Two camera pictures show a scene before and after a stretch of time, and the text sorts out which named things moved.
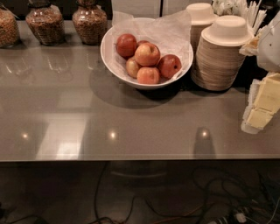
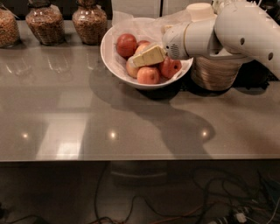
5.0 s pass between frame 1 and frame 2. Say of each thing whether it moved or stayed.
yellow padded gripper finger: moved
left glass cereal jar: stayed
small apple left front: stayed
